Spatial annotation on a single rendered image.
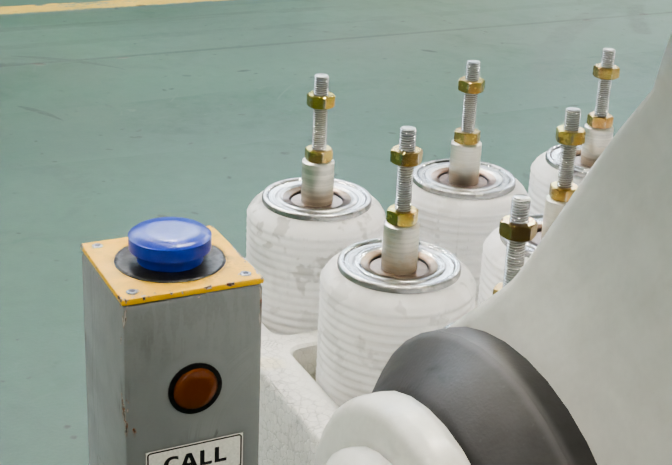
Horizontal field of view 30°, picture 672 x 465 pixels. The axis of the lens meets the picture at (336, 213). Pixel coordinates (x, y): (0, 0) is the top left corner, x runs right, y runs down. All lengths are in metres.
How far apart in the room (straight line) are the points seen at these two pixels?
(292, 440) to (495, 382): 0.40
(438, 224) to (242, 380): 0.30
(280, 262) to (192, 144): 0.92
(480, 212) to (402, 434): 0.51
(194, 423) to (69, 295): 0.70
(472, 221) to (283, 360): 0.17
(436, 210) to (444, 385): 0.50
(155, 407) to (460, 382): 0.25
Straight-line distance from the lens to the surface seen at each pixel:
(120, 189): 1.58
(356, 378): 0.75
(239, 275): 0.60
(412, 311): 0.73
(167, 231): 0.61
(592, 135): 0.97
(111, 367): 0.61
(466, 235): 0.88
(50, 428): 1.09
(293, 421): 0.76
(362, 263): 0.76
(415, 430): 0.37
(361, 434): 0.40
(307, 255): 0.83
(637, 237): 0.33
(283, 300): 0.85
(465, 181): 0.91
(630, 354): 0.34
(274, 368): 0.79
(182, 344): 0.59
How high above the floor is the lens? 0.57
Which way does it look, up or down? 22 degrees down
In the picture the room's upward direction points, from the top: 3 degrees clockwise
